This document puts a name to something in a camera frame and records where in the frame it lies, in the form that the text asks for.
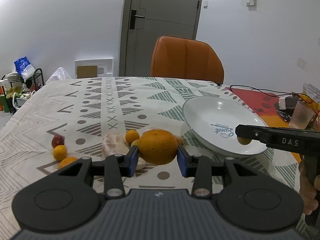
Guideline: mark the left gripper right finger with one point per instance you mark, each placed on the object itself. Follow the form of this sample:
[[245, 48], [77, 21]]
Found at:
[[199, 168]]

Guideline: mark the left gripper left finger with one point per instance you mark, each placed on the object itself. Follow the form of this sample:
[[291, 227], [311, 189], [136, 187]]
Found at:
[[115, 168]]

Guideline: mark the pomelo slice large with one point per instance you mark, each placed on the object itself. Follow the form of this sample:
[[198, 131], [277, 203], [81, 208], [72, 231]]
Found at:
[[114, 143]]

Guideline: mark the green plum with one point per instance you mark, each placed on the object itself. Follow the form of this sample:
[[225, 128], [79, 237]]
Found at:
[[135, 143], [243, 141]]

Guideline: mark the small mandarin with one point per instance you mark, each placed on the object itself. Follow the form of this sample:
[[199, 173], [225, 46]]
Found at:
[[60, 152], [131, 136]]

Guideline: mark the large orange front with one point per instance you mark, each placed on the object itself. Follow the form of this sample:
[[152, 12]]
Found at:
[[158, 147]]

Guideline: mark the large orange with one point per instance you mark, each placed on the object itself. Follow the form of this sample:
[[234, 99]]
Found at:
[[66, 162], [158, 147]]

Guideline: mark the green plum front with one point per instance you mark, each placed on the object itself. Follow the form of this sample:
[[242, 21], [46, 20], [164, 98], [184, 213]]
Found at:
[[243, 141]]

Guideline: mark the red plum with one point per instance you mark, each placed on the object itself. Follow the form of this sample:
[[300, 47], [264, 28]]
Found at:
[[58, 140]]

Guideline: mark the pomelo slice small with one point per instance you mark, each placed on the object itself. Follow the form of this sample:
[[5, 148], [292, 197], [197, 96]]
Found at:
[[179, 140]]

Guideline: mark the person right hand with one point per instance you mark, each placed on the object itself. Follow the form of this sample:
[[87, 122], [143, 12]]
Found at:
[[308, 191]]

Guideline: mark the frosted plastic cup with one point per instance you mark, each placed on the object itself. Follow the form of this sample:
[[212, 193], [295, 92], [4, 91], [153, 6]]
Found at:
[[301, 117]]

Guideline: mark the white power adapter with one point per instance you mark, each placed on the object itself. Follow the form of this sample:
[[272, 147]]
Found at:
[[287, 102]]

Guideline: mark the white ceramic plate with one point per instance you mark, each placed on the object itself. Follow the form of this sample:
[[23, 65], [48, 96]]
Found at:
[[213, 121]]

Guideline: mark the red orange mat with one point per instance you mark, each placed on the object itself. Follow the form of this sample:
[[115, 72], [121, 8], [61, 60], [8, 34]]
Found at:
[[264, 103]]

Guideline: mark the clear plastic bag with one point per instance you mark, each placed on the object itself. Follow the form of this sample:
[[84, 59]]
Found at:
[[59, 75]]

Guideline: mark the orange leather chair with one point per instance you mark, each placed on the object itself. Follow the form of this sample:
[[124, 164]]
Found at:
[[186, 59]]

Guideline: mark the black metal rack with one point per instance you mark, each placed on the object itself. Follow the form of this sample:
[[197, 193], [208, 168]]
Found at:
[[14, 87]]

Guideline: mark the blue white plastic bag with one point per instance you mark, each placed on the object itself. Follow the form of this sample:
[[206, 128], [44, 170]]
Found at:
[[24, 68]]

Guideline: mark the grey door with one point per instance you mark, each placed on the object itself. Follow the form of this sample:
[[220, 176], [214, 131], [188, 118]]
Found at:
[[178, 18]]

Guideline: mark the black door handle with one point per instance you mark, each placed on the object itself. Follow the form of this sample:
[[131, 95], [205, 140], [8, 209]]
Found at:
[[133, 17]]

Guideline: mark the wall light switch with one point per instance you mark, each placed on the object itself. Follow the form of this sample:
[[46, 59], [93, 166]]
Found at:
[[251, 3]]

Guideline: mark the wall switch by door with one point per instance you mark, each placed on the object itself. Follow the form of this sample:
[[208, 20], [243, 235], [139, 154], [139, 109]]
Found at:
[[205, 4]]

